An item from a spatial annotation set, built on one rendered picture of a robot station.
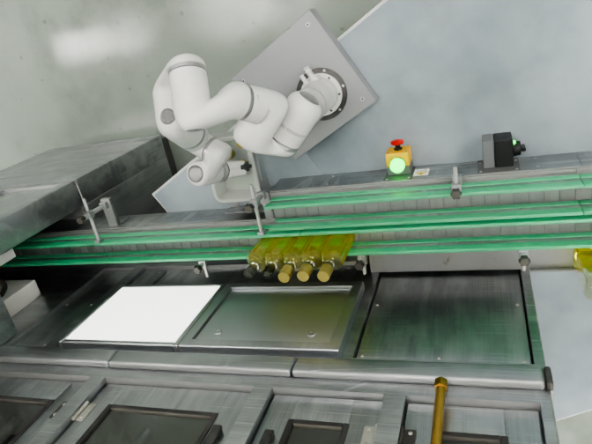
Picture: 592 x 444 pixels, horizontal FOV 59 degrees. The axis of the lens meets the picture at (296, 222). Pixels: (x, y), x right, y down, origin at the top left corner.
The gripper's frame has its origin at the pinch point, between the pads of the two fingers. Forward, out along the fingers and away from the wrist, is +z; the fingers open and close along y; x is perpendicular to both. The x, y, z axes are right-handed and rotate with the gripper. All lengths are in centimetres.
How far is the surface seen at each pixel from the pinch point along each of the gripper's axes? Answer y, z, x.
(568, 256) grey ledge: 97, 2, -37
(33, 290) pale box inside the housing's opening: -87, -13, -36
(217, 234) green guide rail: -7.6, -8.9, -20.9
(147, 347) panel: -17, -41, -47
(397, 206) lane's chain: 51, -3, -18
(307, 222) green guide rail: 23.7, -7.2, -19.6
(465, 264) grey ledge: 69, 3, -38
